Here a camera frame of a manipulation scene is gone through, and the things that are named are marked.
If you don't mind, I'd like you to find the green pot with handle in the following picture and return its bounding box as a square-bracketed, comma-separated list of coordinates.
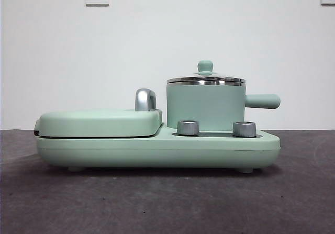
[166, 81, 282, 130]

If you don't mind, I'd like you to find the glass lid green knob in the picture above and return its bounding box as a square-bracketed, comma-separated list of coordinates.
[166, 59, 247, 84]

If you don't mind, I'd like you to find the green breakfast machine base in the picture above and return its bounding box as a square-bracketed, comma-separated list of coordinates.
[35, 121, 281, 173]

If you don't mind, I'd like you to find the silver control knob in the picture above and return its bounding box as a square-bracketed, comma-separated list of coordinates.
[177, 119, 201, 136]
[232, 120, 256, 138]

